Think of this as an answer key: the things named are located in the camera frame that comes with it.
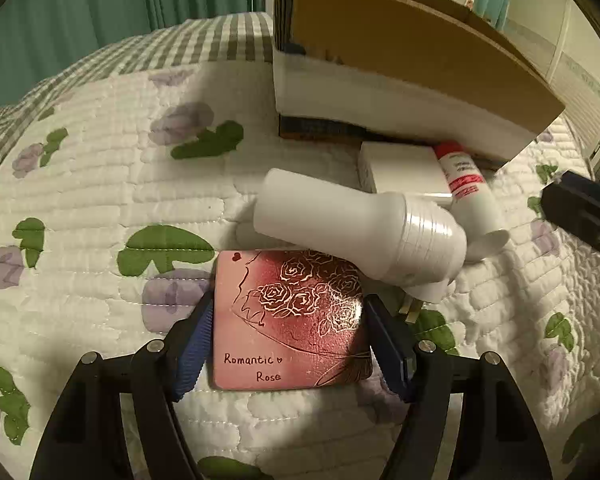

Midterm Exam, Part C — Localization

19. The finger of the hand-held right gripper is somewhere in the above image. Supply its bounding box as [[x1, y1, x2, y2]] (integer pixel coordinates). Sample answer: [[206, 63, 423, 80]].
[[540, 170, 600, 282]]

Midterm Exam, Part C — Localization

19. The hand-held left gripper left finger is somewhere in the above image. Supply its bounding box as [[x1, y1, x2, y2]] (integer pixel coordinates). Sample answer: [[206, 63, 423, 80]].
[[29, 290, 216, 480]]

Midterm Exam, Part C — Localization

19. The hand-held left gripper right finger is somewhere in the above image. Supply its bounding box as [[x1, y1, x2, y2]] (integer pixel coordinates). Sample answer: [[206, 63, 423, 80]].
[[364, 294, 554, 480]]

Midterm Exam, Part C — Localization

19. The red rose print box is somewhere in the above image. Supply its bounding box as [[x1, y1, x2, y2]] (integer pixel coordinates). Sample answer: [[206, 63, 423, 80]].
[[207, 247, 376, 391]]

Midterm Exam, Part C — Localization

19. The white bottle with red cap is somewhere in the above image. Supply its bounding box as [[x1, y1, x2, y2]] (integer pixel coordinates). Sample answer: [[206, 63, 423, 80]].
[[434, 141, 511, 262]]

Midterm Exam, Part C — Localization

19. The large white plastic bottle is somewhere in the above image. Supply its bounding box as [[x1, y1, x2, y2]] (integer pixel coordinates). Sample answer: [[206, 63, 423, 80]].
[[252, 167, 468, 303]]

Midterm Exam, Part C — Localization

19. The white cabinet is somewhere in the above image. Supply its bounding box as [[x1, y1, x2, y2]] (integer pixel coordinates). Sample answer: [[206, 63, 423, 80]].
[[500, 0, 600, 173]]

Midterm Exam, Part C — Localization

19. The white floral quilt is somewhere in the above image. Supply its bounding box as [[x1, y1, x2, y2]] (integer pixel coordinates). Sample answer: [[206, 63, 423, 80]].
[[0, 57, 600, 480]]

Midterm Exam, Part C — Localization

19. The small white box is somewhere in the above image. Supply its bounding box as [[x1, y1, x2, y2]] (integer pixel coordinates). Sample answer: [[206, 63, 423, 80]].
[[357, 141, 455, 207]]

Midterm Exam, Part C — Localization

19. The open cardboard box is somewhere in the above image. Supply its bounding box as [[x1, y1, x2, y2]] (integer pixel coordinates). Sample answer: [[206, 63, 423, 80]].
[[272, 0, 567, 163]]

